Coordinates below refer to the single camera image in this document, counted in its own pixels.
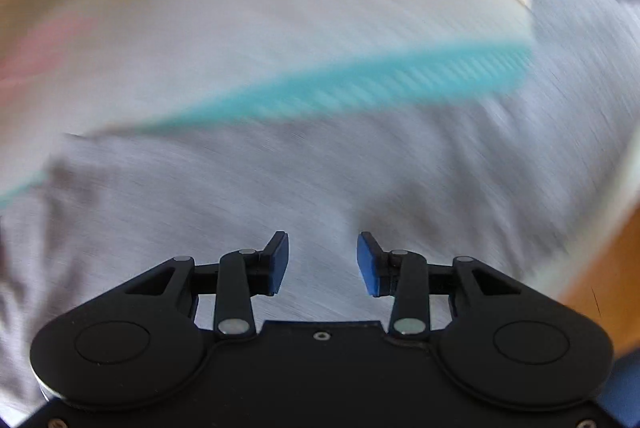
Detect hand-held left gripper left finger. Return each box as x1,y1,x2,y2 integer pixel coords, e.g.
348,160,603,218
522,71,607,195
122,231,291,338

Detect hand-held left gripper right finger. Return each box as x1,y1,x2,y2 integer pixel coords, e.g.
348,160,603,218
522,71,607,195
356,231,523,338

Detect grey pants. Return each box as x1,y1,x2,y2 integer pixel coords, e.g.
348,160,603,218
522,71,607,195
0,0,640,415

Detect pastel printed bed sheet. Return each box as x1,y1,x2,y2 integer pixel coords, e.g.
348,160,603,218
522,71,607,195
0,0,542,210

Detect person's leg in blue jeans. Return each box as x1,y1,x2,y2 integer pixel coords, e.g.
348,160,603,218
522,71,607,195
606,350,640,428

